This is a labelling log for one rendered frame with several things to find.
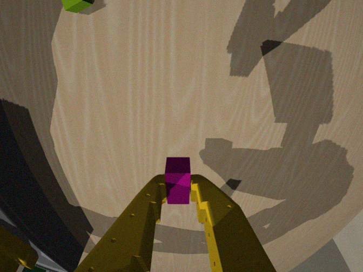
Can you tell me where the lime green rod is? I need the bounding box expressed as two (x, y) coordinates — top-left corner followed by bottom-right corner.
(62, 0), (93, 13)

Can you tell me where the magenta rod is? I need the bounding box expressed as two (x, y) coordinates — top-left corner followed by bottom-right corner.
(165, 157), (191, 204)

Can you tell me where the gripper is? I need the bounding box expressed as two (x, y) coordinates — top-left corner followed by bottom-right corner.
(73, 174), (276, 272)

